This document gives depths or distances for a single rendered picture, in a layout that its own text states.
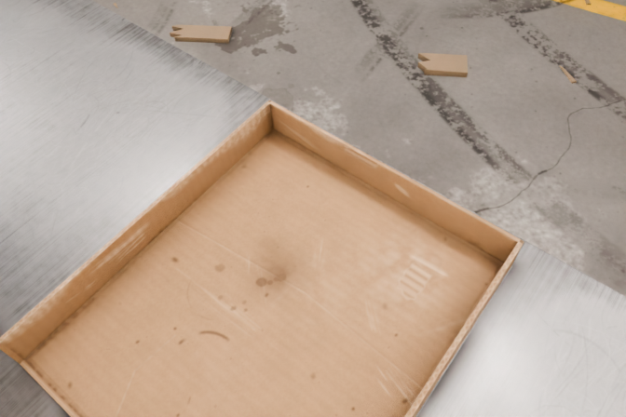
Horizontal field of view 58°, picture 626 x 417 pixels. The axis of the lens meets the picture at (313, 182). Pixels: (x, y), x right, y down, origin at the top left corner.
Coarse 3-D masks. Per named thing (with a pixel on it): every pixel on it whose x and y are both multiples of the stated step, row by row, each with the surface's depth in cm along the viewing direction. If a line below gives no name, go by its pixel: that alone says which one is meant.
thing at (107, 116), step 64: (0, 0) 71; (64, 0) 70; (0, 64) 63; (64, 64) 63; (128, 64) 63; (192, 64) 63; (0, 128) 58; (64, 128) 57; (128, 128) 57; (192, 128) 57; (0, 192) 53; (64, 192) 52; (128, 192) 52; (0, 256) 48; (64, 256) 48; (0, 320) 45; (512, 320) 44; (576, 320) 44; (0, 384) 42; (448, 384) 41; (512, 384) 41; (576, 384) 41
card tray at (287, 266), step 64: (256, 128) 53; (320, 128) 51; (192, 192) 50; (256, 192) 51; (320, 192) 51; (384, 192) 51; (128, 256) 47; (192, 256) 47; (256, 256) 47; (320, 256) 47; (384, 256) 47; (448, 256) 47; (512, 256) 43; (64, 320) 44; (128, 320) 44; (192, 320) 44; (256, 320) 44; (320, 320) 44; (384, 320) 44; (448, 320) 43; (64, 384) 41; (128, 384) 41; (192, 384) 41; (256, 384) 41; (320, 384) 41; (384, 384) 41
